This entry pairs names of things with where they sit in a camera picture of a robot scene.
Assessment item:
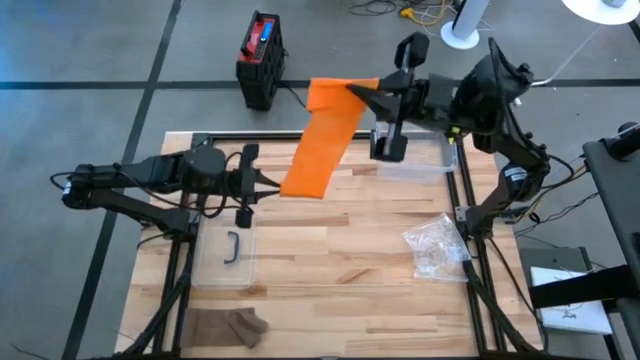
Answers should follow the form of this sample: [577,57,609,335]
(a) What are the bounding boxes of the tangled floor cables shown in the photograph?
[348,0,454,27]

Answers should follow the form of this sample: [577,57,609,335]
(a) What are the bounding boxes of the black desk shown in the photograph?
[528,122,640,360]

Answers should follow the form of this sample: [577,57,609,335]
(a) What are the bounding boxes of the white pole stand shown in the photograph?
[440,0,492,51]

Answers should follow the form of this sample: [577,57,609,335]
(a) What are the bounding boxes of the black and red battery box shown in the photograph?
[235,9,288,112]

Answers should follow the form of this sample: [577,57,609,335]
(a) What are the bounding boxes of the clear lid with black handle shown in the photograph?
[190,208,259,291]

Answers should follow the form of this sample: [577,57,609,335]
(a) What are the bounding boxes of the orange elastic bandage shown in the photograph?
[278,76,381,200]

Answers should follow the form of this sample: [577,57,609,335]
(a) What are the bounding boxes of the white paper sheet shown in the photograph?
[529,265,614,336]

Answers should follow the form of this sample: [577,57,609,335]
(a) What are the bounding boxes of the black cable bundle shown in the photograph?
[514,154,601,239]

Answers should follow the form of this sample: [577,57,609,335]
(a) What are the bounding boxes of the white cable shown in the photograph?
[530,23,602,89]

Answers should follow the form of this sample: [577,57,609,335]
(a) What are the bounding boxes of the clear plastic bag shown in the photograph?
[401,212,472,284]

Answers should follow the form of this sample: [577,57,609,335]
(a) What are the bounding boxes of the clear plastic storage box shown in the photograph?
[370,128,460,186]

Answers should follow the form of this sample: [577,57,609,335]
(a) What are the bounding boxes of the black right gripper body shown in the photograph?
[369,32,460,164]

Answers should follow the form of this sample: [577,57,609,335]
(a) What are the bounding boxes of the brown cloth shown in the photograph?
[179,306,271,350]

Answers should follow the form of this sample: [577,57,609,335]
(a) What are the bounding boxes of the white round table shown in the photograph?
[560,0,640,27]

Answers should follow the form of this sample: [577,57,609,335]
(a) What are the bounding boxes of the black aluminium table frame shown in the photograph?
[119,130,549,360]

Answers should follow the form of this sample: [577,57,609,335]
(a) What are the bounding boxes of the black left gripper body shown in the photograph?
[227,143,261,229]

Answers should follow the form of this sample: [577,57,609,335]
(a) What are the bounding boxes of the grey pad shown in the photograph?
[518,246,595,281]

